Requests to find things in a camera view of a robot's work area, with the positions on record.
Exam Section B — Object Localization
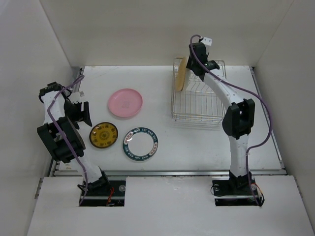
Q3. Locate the brown gold plate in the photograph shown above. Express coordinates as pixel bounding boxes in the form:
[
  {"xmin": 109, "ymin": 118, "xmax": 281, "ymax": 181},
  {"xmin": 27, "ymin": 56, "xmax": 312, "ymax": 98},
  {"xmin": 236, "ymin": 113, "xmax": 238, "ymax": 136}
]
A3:
[{"xmin": 89, "ymin": 122, "xmax": 119, "ymax": 149}]

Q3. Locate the pink plastic plate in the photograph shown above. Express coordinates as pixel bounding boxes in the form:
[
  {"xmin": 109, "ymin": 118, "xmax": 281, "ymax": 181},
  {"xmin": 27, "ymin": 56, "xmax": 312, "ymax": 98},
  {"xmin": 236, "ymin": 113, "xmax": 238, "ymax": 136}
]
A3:
[{"xmin": 107, "ymin": 88, "xmax": 143, "ymax": 118}]

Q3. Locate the blue rimmed grey plate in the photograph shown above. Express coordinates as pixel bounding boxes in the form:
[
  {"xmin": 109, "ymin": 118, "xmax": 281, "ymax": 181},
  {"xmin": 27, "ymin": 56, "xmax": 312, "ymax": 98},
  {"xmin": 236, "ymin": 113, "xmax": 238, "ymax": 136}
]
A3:
[{"xmin": 123, "ymin": 127, "xmax": 159, "ymax": 162}]

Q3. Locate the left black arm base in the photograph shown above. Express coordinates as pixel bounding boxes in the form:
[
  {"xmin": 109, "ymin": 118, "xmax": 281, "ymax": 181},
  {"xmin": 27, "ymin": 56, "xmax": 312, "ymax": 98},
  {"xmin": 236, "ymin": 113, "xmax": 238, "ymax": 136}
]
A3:
[{"xmin": 79, "ymin": 177, "xmax": 126, "ymax": 207}]

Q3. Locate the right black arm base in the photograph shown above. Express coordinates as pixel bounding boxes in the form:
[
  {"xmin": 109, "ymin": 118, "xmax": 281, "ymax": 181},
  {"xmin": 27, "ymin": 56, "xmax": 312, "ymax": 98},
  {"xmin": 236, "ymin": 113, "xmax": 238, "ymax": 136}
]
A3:
[{"xmin": 210, "ymin": 179, "xmax": 265, "ymax": 207}]

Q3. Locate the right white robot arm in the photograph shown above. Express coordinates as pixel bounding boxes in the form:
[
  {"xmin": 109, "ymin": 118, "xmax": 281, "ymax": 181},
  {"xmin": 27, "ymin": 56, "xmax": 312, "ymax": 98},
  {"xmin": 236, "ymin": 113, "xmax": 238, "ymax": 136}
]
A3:
[{"xmin": 187, "ymin": 42, "xmax": 255, "ymax": 195}]

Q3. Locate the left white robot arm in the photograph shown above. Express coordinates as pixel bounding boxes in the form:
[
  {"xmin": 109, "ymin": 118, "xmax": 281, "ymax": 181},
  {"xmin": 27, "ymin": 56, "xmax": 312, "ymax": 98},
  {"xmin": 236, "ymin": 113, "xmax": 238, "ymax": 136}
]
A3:
[{"xmin": 37, "ymin": 82, "xmax": 112, "ymax": 195}]

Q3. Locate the tan yellow plate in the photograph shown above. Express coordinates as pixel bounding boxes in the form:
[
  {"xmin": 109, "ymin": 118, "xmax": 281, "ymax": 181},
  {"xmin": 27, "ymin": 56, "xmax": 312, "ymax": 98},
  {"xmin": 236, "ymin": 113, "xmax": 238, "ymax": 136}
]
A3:
[{"xmin": 175, "ymin": 57, "xmax": 187, "ymax": 91}]

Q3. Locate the white plate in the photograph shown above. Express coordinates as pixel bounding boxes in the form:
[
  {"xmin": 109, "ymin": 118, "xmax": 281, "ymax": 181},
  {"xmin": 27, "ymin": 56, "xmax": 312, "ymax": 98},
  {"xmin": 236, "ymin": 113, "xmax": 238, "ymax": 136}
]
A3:
[{"xmin": 182, "ymin": 68, "xmax": 190, "ymax": 91}]

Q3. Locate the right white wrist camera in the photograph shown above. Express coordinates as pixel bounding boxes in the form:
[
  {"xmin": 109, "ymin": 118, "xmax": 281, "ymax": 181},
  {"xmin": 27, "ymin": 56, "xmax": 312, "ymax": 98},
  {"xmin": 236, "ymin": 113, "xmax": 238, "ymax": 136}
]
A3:
[{"xmin": 199, "ymin": 37, "xmax": 212, "ymax": 47}]

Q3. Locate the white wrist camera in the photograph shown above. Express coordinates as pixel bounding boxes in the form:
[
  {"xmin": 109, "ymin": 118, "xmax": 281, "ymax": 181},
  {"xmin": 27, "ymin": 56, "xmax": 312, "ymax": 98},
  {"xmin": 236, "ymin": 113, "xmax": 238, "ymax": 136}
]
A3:
[
  {"xmin": 69, "ymin": 91, "xmax": 84, "ymax": 104},
  {"xmin": 199, "ymin": 37, "xmax": 212, "ymax": 47}
]

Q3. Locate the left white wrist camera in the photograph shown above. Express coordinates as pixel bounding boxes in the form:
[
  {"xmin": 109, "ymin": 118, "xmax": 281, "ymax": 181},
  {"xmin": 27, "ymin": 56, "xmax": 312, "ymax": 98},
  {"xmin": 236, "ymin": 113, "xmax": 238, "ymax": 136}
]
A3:
[{"xmin": 69, "ymin": 91, "xmax": 84, "ymax": 104}]

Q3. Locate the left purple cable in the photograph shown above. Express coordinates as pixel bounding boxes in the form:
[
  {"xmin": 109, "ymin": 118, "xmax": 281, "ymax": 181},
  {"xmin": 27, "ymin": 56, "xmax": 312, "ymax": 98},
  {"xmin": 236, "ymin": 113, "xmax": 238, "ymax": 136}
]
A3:
[{"xmin": 47, "ymin": 75, "xmax": 88, "ymax": 205}]

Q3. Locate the purple cable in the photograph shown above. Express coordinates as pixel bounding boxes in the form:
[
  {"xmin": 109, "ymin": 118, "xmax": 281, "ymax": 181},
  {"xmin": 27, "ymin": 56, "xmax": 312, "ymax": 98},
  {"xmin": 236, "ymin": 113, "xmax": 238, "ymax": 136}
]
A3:
[
  {"xmin": 189, "ymin": 34, "xmax": 273, "ymax": 206},
  {"xmin": 47, "ymin": 75, "xmax": 88, "ymax": 205}
]

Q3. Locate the metal wire dish rack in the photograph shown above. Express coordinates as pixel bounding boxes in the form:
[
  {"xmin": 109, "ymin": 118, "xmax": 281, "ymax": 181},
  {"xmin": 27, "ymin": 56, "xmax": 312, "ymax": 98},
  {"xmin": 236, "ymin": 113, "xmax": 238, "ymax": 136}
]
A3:
[{"xmin": 171, "ymin": 57, "xmax": 225, "ymax": 124}]

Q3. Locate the front aluminium rail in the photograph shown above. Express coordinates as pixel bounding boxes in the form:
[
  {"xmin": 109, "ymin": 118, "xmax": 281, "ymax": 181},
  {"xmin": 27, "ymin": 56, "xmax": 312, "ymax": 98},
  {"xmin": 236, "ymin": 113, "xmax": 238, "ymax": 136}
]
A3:
[{"xmin": 48, "ymin": 169, "xmax": 287, "ymax": 177}]

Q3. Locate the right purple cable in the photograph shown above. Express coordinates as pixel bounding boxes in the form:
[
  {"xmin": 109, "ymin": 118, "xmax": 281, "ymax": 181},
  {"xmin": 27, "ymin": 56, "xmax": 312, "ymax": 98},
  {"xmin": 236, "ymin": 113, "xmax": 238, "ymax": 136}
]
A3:
[{"xmin": 189, "ymin": 34, "xmax": 273, "ymax": 206}]

